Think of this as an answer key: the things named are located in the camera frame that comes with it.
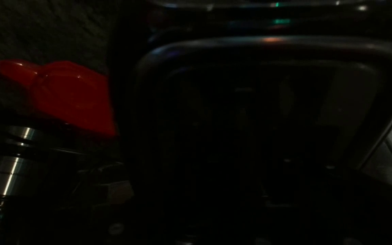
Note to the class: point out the shiny metal canister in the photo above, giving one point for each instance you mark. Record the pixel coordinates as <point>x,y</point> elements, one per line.
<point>13,161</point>

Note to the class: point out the red water pitcher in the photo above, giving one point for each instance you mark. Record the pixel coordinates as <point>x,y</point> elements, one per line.
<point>65,96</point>

